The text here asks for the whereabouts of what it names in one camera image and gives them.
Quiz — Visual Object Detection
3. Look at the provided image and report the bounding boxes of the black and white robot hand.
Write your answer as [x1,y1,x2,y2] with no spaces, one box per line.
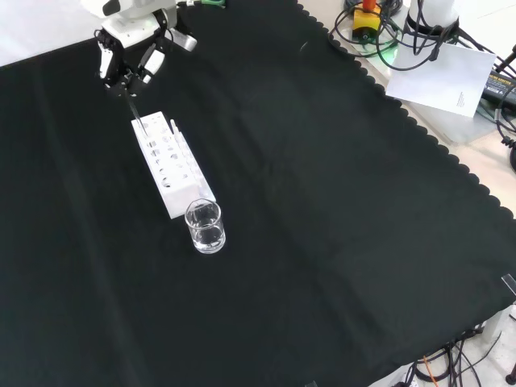
[94,8,198,100]

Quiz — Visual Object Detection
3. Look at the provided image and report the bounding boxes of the white test tube rack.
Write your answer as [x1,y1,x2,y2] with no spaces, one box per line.
[130,110,217,220]

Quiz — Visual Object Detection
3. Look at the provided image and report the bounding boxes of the clear glass beaker with water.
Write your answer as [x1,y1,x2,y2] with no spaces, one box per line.
[184,200,227,256]

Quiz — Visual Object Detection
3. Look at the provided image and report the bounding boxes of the yellow stop button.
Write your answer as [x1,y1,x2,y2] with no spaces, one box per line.
[352,0,385,44]

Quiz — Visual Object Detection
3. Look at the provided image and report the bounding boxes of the black table cloth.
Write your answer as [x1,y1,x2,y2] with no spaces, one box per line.
[0,0,516,387]

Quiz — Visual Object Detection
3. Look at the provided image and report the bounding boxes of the white paper board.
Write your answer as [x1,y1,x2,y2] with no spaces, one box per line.
[384,40,498,119]

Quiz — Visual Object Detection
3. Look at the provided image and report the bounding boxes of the black power supply brick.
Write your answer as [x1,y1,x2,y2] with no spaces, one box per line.
[481,67,516,110]

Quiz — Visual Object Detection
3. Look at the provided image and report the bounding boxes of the orange cable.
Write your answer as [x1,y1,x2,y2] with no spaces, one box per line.
[422,355,439,383]

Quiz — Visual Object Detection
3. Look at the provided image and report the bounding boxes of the white bench post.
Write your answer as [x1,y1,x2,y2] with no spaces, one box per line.
[481,302,516,352]

